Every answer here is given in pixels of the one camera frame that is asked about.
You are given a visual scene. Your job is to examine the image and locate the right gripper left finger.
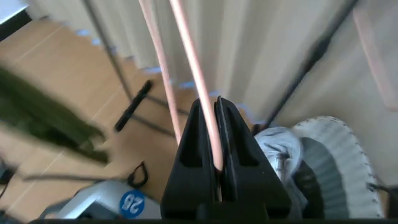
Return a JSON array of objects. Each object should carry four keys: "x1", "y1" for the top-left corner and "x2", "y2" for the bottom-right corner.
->
[{"x1": 160, "y1": 98, "x2": 218, "y2": 218}]

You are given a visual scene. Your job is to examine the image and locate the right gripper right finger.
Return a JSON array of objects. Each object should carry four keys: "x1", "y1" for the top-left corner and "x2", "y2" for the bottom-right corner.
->
[{"x1": 214, "y1": 96, "x2": 292, "y2": 218}]

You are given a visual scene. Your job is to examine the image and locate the green long-sleeved shirt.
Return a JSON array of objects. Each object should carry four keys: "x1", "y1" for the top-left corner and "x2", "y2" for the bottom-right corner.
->
[{"x1": 0, "y1": 67, "x2": 109, "y2": 164}]

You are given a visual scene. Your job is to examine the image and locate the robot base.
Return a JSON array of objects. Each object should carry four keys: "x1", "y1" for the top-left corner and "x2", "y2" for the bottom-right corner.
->
[{"x1": 39, "y1": 180, "x2": 162, "y2": 220}]

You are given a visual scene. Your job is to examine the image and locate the white laundry basket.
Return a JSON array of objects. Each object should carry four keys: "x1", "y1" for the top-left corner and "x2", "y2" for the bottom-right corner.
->
[{"x1": 292, "y1": 115, "x2": 389, "y2": 218}]

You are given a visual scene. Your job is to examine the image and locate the black clothes rack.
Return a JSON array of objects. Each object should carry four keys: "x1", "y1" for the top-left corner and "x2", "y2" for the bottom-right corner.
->
[{"x1": 81, "y1": 0, "x2": 360, "y2": 138}]

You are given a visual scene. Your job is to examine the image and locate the pale grey shorts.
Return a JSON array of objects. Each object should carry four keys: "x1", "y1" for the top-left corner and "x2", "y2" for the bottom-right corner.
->
[{"x1": 253, "y1": 126, "x2": 308, "y2": 218}]

